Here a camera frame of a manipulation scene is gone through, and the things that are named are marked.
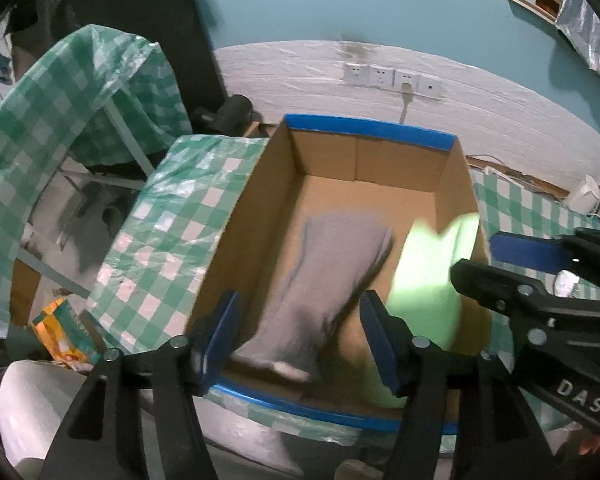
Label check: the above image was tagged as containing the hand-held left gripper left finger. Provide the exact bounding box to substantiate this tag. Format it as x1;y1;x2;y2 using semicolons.
39;289;243;480

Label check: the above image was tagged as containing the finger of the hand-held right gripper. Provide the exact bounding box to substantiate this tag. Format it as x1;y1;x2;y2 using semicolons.
450;258;600;356
489;227;600;303

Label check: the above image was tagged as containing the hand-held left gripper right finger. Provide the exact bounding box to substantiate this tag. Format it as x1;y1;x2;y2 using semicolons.
359;289;566;480

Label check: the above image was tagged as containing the light green soft cloth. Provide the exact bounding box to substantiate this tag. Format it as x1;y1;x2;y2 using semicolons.
367;212;481;408

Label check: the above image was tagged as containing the grey sock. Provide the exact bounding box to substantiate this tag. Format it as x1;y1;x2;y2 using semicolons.
230;212;395;383

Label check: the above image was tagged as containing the blue sided cardboard box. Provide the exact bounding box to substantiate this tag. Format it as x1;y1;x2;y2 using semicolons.
192;114;496;436

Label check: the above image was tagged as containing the green checkered tablecloth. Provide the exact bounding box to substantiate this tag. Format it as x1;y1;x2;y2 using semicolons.
85;135;600;456

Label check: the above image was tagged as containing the orange snack packet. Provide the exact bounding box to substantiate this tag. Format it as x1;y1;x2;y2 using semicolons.
30;297;104;372

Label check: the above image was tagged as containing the white plastic roll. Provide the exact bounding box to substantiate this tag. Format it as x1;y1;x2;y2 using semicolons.
0;359;98;472

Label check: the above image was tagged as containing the black cylindrical object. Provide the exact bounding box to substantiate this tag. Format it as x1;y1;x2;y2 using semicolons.
195;95;254;136

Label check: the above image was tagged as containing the silver foil sheet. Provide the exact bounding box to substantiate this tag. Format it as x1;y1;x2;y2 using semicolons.
555;0;600;93

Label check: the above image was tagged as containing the wooden strip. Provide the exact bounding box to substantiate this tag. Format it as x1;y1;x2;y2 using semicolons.
506;0;559;24

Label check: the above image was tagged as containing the green checkered plastic sheet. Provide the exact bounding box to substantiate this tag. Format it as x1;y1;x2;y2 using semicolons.
0;24;193;338

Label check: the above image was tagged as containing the dark cabinet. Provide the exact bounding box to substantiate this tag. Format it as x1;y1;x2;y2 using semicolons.
10;0;229;107

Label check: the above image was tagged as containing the grey plug with cable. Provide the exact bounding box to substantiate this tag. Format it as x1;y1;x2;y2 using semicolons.
398;82;414;125

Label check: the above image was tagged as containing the grey metal frame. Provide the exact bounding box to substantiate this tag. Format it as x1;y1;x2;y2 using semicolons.
55;104;157;192

